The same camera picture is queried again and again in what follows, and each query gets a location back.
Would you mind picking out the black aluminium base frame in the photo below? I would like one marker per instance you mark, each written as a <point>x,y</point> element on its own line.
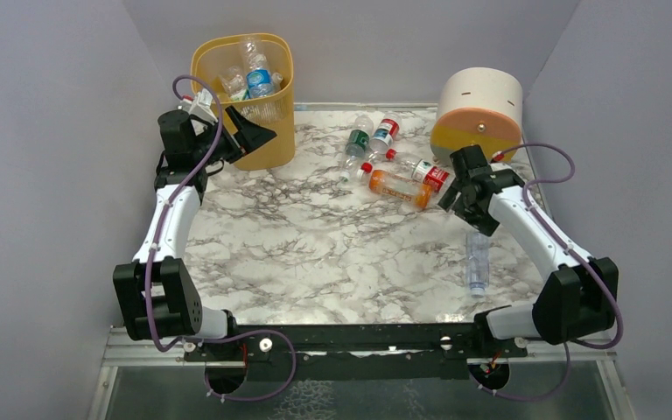
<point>323,280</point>

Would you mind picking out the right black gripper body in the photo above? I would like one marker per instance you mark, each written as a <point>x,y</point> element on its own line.
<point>471,185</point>

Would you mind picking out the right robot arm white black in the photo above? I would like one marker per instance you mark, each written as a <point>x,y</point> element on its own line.
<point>579,295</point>

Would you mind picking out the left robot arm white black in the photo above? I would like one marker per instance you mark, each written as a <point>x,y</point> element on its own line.
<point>156,294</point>

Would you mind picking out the clear bottle dark green label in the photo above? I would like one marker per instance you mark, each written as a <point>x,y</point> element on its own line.
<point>355,149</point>

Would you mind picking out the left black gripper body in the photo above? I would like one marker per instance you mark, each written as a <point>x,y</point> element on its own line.
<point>231,134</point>

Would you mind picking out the small clear bottle blue cap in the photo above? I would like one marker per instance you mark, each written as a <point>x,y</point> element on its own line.
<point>477,273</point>

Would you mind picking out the yellow juice bottle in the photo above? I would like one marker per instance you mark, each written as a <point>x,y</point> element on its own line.
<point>220,98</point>

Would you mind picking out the white cylindrical container orange lid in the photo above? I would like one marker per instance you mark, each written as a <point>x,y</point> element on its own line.
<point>477,105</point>

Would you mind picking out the clear bottle red white label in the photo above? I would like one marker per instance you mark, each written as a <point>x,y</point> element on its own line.
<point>420,170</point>

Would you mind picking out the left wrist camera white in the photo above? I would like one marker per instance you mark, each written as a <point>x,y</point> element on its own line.
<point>199,105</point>

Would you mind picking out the clear bottle bright blue label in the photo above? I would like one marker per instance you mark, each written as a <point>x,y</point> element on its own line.
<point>259,78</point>

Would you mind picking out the orange drink bottle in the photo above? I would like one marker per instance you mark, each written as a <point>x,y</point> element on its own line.
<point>386,183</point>

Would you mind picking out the clear bottle red blue label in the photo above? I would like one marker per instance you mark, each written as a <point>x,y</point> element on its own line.
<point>383,137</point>

